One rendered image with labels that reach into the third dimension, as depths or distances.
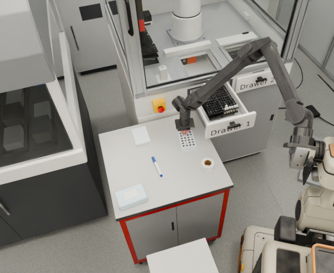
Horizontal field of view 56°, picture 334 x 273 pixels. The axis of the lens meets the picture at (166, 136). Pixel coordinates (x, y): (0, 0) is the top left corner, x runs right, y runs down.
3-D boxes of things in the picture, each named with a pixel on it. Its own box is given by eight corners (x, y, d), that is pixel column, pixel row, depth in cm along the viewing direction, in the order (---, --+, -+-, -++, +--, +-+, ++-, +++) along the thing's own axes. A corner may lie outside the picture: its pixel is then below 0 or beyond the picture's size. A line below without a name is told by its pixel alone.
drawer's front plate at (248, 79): (277, 83, 203) (281, 69, 195) (235, 93, 199) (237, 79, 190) (275, 81, 204) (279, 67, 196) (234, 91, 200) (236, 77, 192)
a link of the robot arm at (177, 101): (191, 98, 158) (202, 102, 164) (180, 85, 165) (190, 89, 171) (177, 116, 163) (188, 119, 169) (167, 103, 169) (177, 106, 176)
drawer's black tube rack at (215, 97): (237, 115, 183) (238, 107, 179) (209, 122, 181) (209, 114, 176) (222, 91, 198) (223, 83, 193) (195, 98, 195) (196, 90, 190)
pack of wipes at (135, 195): (142, 186, 164) (142, 181, 160) (149, 201, 158) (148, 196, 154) (115, 196, 161) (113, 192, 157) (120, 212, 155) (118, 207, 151)
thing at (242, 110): (249, 123, 179) (251, 115, 175) (207, 134, 175) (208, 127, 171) (222, 81, 205) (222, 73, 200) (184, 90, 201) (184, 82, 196)
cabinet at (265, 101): (266, 155, 267) (289, 80, 207) (149, 187, 252) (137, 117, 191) (222, 86, 328) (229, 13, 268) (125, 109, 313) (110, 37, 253)
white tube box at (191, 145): (196, 150, 178) (196, 145, 175) (181, 152, 177) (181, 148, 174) (191, 134, 186) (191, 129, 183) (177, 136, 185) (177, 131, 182)
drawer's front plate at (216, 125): (253, 127, 179) (256, 112, 171) (205, 139, 175) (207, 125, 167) (251, 124, 181) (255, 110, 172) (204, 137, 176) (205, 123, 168)
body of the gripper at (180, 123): (174, 121, 175) (174, 112, 170) (192, 119, 176) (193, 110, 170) (176, 130, 171) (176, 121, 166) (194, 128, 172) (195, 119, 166)
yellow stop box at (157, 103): (166, 111, 188) (165, 102, 183) (155, 114, 187) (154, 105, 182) (164, 105, 191) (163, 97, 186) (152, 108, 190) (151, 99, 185)
